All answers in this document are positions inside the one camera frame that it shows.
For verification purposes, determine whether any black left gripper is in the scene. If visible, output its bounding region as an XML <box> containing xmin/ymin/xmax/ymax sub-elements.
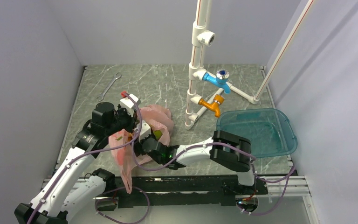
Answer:
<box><xmin>105</xmin><ymin>104</ymin><xmax>142</xmax><ymax>136</ymax></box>

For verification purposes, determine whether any pink plastic bag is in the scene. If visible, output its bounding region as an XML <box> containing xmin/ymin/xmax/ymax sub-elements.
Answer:
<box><xmin>109</xmin><ymin>105</ymin><xmax>174</xmax><ymax>194</ymax></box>

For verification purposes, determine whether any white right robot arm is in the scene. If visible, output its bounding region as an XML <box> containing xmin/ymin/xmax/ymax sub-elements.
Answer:
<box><xmin>131</xmin><ymin>130</ymin><xmax>256</xmax><ymax>194</ymax></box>

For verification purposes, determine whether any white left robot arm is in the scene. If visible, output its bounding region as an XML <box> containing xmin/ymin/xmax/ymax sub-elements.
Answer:
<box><xmin>14</xmin><ymin>98</ymin><xmax>139</xmax><ymax>224</ymax></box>

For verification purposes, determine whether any green fake fruit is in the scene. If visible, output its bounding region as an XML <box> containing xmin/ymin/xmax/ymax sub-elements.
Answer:
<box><xmin>153</xmin><ymin>130</ymin><xmax>163</xmax><ymax>140</ymax></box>

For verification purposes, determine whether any silver wrench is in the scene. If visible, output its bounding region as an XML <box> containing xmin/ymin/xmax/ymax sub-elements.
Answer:
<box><xmin>96</xmin><ymin>72</ymin><xmax>122</xmax><ymax>102</ymax></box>

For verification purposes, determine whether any orange plastic faucet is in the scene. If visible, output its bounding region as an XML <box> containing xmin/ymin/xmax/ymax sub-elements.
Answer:
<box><xmin>198</xmin><ymin>95</ymin><xmax>225</xmax><ymax>118</ymax></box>

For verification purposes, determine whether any blue plastic faucet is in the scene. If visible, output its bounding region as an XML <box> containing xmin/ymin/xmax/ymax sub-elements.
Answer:
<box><xmin>202</xmin><ymin>70</ymin><xmax>231</xmax><ymax>94</ymax></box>

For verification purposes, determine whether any teal plastic basin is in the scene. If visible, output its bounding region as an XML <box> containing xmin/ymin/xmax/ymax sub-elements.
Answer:
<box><xmin>216</xmin><ymin>108</ymin><xmax>298</xmax><ymax>158</ymax></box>

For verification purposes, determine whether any white PVC pipe stand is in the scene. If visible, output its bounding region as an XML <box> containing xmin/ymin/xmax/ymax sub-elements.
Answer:
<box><xmin>185</xmin><ymin>0</ymin><xmax>258</xmax><ymax>130</ymax></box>

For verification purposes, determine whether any white slanted pole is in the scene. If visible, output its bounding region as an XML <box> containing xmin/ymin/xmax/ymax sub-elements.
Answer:
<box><xmin>253</xmin><ymin>0</ymin><xmax>314</xmax><ymax>102</ymax></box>

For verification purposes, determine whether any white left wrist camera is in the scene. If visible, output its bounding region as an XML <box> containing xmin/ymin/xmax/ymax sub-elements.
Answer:
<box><xmin>119</xmin><ymin>91</ymin><xmax>141</xmax><ymax>116</ymax></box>

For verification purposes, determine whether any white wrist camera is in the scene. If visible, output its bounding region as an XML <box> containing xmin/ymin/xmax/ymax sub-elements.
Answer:
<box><xmin>119</xmin><ymin>91</ymin><xmax>141</xmax><ymax>116</ymax></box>
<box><xmin>134</xmin><ymin>120</ymin><xmax>151</xmax><ymax>141</ymax></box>

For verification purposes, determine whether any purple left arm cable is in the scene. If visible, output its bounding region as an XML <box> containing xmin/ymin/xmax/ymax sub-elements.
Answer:
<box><xmin>26</xmin><ymin>92</ymin><xmax>151</xmax><ymax>224</ymax></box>

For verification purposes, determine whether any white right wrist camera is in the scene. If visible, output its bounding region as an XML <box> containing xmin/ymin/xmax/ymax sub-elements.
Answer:
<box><xmin>134</xmin><ymin>120</ymin><xmax>151</xmax><ymax>141</ymax></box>

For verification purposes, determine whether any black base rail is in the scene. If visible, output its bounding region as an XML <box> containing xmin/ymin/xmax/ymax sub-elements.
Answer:
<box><xmin>96</xmin><ymin>175</ymin><xmax>268</xmax><ymax>210</ymax></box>

